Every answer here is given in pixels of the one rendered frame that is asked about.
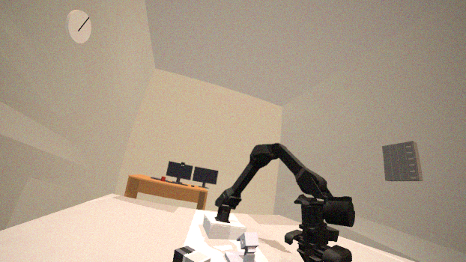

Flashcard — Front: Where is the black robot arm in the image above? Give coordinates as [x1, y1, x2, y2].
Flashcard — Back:
[214, 143, 355, 245]

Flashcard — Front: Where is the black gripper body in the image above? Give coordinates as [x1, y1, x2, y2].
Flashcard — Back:
[284, 222, 352, 262]

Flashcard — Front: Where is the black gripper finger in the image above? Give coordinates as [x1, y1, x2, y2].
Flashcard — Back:
[297, 249, 315, 262]
[309, 254, 323, 262]

